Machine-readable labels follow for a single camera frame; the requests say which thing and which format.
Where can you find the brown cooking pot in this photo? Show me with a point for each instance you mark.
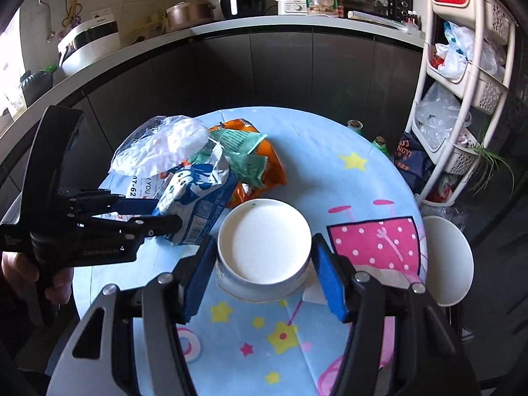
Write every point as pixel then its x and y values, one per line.
pixel 189 14

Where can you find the white round trash bin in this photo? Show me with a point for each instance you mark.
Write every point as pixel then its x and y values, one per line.
pixel 450 273

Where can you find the green spider plant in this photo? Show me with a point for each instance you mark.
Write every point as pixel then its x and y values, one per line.
pixel 487 163

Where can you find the blue white milk carton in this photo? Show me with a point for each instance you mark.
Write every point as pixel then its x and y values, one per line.
pixel 198 193

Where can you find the clear plastic bags on rack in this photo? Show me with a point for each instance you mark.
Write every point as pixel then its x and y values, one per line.
pixel 436 115

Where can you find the white storage rack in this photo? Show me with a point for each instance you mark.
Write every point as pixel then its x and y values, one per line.
pixel 476 88

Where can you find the navy shopping bag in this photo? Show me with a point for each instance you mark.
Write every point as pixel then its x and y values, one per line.
pixel 413 162

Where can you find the clear plastic bag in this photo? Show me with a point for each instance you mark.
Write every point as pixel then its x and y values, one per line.
pixel 158 145

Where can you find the white paper cup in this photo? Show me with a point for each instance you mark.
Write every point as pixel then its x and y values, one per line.
pixel 263 251

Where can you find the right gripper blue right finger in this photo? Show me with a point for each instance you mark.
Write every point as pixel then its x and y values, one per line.
pixel 330 276

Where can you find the white rice cooker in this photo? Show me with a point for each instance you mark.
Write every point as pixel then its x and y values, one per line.
pixel 87 43

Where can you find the white printed paper bag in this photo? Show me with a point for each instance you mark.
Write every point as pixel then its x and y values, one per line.
pixel 134 187

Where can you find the green plastic bottle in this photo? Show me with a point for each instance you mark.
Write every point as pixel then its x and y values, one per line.
pixel 355 126
pixel 380 144

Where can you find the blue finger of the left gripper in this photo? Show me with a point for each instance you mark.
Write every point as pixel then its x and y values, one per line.
pixel 148 226
pixel 133 206

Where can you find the person's left hand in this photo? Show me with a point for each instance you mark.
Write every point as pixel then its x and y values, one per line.
pixel 18 271

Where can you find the white small appliance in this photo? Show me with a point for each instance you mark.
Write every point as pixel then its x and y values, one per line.
pixel 292 7

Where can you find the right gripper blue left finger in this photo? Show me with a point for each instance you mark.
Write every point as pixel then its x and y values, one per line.
pixel 195 277

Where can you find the white plastic bags on rack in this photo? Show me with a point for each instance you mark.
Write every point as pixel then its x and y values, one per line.
pixel 451 59

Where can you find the green mint wrapper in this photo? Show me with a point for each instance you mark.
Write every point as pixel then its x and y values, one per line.
pixel 239 148

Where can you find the orange noodle package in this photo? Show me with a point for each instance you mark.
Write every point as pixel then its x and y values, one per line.
pixel 274 174

